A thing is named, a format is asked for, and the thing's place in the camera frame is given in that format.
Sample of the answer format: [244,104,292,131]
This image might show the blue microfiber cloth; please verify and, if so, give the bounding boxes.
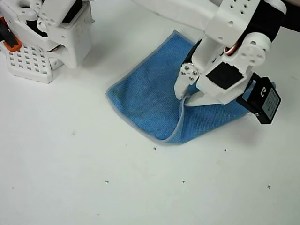
[105,30,277,145]

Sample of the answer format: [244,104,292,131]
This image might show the white perforated base block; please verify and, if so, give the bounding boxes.
[0,43,54,84]

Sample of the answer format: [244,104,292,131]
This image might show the orange and black clamp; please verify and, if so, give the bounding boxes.
[0,16,22,52]

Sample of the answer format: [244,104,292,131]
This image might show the red white wrist cable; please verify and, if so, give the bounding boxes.
[224,42,243,57]

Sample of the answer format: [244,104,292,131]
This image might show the black camera module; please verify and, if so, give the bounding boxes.
[235,72,282,126]

